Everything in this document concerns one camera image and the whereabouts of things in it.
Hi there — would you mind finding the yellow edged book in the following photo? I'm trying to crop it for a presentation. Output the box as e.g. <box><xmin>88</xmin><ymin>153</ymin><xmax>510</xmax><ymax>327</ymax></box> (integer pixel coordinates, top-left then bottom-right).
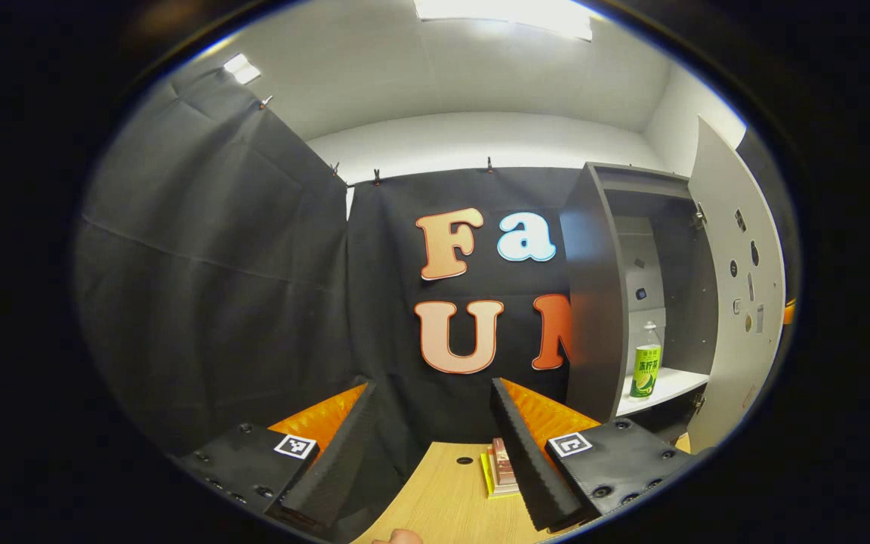
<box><xmin>480</xmin><ymin>452</ymin><xmax>520</xmax><ymax>499</ymax></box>

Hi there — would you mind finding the black backdrop cloth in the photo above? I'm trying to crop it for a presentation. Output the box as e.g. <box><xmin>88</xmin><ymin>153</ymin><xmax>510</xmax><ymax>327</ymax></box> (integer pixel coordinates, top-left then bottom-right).
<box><xmin>72</xmin><ymin>66</ymin><xmax>798</xmax><ymax>530</ymax></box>

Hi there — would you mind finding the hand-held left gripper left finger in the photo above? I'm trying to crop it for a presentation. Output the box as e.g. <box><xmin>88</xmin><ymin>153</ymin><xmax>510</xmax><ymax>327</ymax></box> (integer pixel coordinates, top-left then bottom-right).
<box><xmin>178</xmin><ymin>376</ymin><xmax>377</xmax><ymax>533</ymax></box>

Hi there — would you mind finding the green label plastic bottle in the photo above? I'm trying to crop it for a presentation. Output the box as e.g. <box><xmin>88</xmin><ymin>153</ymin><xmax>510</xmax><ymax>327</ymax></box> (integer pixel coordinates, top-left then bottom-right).
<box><xmin>629</xmin><ymin>321</ymin><xmax>663</xmax><ymax>400</ymax></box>

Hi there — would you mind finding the large ceiling light panel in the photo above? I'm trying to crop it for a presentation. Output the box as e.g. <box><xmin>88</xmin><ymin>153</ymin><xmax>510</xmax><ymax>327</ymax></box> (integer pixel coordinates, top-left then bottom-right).
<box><xmin>414</xmin><ymin>0</ymin><xmax>594</xmax><ymax>40</ymax></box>

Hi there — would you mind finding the small ceiling light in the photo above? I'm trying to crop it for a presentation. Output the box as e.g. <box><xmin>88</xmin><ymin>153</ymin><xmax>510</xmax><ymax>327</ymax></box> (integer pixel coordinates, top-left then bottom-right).
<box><xmin>224</xmin><ymin>53</ymin><xmax>262</xmax><ymax>85</ymax></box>

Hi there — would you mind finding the dark grey cabinet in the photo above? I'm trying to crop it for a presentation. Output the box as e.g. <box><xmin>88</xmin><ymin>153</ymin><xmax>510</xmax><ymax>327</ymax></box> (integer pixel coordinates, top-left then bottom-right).
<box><xmin>560</xmin><ymin>161</ymin><xmax>719</xmax><ymax>447</ymax></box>

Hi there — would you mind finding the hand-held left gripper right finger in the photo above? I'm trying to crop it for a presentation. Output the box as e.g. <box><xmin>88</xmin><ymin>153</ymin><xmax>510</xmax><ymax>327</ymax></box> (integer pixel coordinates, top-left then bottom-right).
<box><xmin>490</xmin><ymin>378</ymin><xmax>696</xmax><ymax>533</ymax></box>

